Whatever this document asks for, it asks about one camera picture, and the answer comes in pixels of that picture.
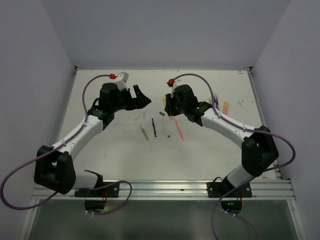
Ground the green marker pen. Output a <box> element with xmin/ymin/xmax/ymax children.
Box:
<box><xmin>161</xmin><ymin>119</ymin><xmax>171</xmax><ymax>138</ymax></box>

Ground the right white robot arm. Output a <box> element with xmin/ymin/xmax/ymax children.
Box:
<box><xmin>165</xmin><ymin>83</ymin><xmax>279</xmax><ymax>197</ymax></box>

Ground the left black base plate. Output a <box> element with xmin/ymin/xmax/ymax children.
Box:
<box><xmin>74</xmin><ymin>181</ymin><xmax>120</xmax><ymax>199</ymax></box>

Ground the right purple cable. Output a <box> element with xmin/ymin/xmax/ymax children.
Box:
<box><xmin>174</xmin><ymin>72</ymin><xmax>296</xmax><ymax>240</ymax></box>

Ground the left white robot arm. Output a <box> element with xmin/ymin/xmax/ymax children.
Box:
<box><xmin>34</xmin><ymin>83</ymin><xmax>152</xmax><ymax>197</ymax></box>

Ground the yellow thick highlighter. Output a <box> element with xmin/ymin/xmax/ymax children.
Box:
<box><xmin>162</xmin><ymin>97</ymin><xmax>167</xmax><ymax>105</ymax></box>

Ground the yellow thin highlighter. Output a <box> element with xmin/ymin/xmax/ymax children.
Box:
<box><xmin>139</xmin><ymin>124</ymin><xmax>150</xmax><ymax>142</ymax></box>

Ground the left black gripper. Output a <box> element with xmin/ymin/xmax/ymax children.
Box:
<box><xmin>111</xmin><ymin>84</ymin><xmax>151</xmax><ymax>112</ymax></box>

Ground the purple gel pen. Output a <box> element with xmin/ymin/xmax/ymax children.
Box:
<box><xmin>151</xmin><ymin>117</ymin><xmax>157</xmax><ymax>138</ymax></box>

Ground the blue green pen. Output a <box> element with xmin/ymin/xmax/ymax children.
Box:
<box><xmin>214</xmin><ymin>93</ymin><xmax>220</xmax><ymax>111</ymax></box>

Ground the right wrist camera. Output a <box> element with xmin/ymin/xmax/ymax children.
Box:
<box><xmin>167</xmin><ymin>78</ymin><xmax>184</xmax><ymax>95</ymax></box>

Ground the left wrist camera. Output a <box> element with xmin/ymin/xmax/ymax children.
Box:
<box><xmin>114</xmin><ymin>72</ymin><xmax>129</xmax><ymax>91</ymax></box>

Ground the purple cable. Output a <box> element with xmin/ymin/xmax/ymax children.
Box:
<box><xmin>174</xmin><ymin>72</ymin><xmax>296</xmax><ymax>240</ymax></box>
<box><xmin>0</xmin><ymin>73</ymin><xmax>133</xmax><ymax>216</ymax></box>

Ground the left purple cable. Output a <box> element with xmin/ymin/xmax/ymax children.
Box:
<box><xmin>0</xmin><ymin>73</ymin><xmax>133</xmax><ymax>216</ymax></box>

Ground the orange thick highlighter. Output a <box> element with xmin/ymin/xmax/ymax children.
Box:
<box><xmin>222</xmin><ymin>101</ymin><xmax>230</xmax><ymax>115</ymax></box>

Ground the orange thin highlighter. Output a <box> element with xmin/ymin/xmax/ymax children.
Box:
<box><xmin>173</xmin><ymin>117</ymin><xmax>185</xmax><ymax>141</ymax></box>

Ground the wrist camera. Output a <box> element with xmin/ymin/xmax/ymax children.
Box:
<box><xmin>167</xmin><ymin>78</ymin><xmax>184</xmax><ymax>95</ymax></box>
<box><xmin>114</xmin><ymin>72</ymin><xmax>129</xmax><ymax>91</ymax></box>

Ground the aluminium rail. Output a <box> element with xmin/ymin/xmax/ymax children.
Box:
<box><xmin>32</xmin><ymin>178</ymin><xmax>296</xmax><ymax>201</ymax></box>

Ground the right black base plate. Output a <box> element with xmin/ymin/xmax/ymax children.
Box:
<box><xmin>206</xmin><ymin>181</ymin><xmax>253</xmax><ymax>198</ymax></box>

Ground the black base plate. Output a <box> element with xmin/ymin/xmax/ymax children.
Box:
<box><xmin>206</xmin><ymin>181</ymin><xmax>253</xmax><ymax>198</ymax></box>
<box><xmin>74</xmin><ymin>181</ymin><xmax>120</xmax><ymax>199</ymax></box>

